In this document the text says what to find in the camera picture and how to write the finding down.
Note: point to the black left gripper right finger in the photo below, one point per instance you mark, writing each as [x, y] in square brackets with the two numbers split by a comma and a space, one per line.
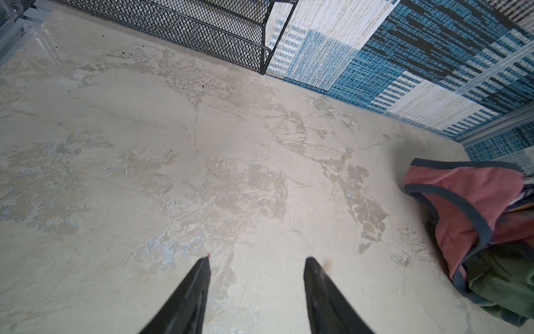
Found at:
[328, 310]

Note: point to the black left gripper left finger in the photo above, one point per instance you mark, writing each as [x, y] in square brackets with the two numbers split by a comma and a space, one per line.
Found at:
[183, 312]

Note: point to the green cloth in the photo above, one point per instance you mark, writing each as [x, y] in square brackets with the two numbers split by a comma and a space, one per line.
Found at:
[503, 276]

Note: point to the striped multicolour cloth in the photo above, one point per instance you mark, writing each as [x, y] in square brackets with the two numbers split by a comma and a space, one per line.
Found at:
[524, 201]

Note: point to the black wire mesh shelf rack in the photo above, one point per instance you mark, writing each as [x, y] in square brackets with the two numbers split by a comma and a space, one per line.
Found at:
[244, 33]

